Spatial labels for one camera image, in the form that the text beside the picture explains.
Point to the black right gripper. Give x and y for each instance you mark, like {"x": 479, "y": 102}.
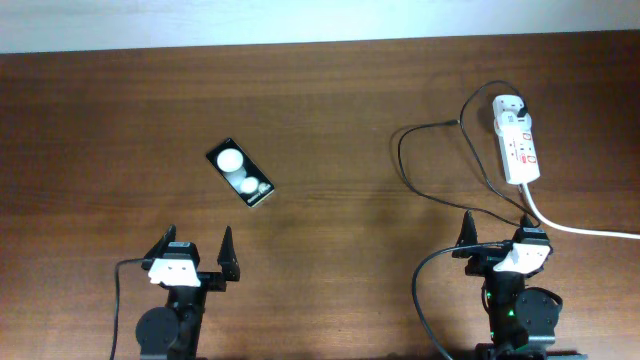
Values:
{"x": 484, "y": 256}

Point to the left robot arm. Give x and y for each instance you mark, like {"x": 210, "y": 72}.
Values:
{"x": 172, "y": 331}

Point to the white USB charger plug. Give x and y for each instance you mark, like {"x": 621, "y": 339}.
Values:
{"x": 509, "y": 111}

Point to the black smartphone with lit screen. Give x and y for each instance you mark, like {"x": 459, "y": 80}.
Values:
{"x": 240, "y": 172}

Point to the white power strip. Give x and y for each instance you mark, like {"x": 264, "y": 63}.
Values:
{"x": 519, "y": 158}

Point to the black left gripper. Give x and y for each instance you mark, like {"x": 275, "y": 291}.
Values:
{"x": 226, "y": 258}

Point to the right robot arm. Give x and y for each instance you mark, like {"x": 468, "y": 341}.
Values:
{"x": 522, "y": 319}

